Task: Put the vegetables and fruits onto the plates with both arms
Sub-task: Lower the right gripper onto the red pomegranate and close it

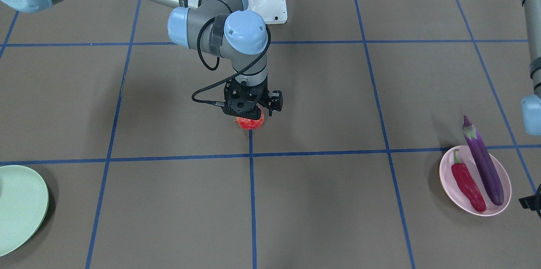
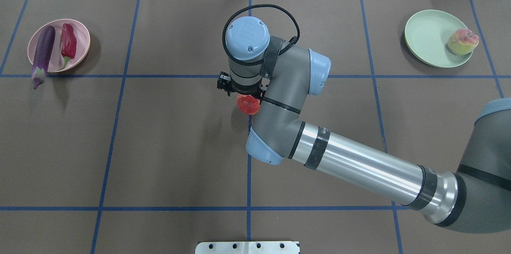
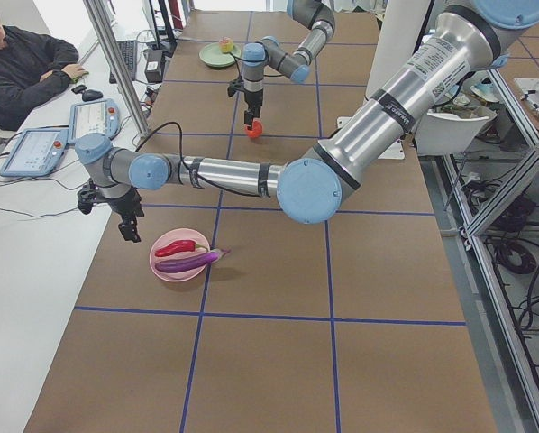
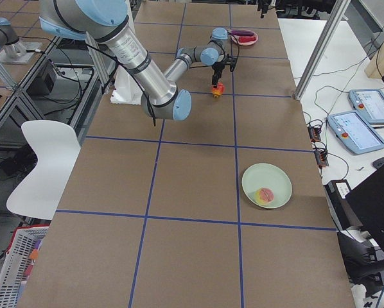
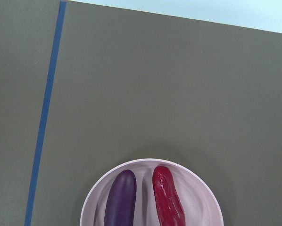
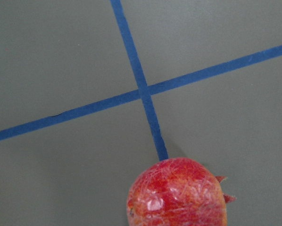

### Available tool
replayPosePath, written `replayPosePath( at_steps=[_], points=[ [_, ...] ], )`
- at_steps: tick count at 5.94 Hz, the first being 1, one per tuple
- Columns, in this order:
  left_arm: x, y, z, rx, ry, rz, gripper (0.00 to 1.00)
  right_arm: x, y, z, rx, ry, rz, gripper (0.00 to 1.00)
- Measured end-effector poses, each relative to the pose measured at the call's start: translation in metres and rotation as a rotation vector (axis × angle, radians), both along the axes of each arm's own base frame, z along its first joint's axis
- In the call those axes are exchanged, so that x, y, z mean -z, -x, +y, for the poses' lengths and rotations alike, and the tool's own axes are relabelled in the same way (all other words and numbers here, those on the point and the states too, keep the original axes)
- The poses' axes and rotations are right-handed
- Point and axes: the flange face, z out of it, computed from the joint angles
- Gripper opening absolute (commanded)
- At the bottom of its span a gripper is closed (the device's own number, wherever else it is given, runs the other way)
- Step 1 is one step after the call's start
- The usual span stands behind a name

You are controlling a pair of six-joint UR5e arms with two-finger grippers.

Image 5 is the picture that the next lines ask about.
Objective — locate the red toy chili pepper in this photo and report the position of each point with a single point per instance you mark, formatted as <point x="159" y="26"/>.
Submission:
<point x="168" y="205"/>

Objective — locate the purple toy eggplant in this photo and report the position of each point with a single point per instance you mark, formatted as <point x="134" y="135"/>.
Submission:
<point x="121" y="200"/>

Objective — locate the pink plate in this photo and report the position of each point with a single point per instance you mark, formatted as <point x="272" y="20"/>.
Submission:
<point x="199" y="203"/>

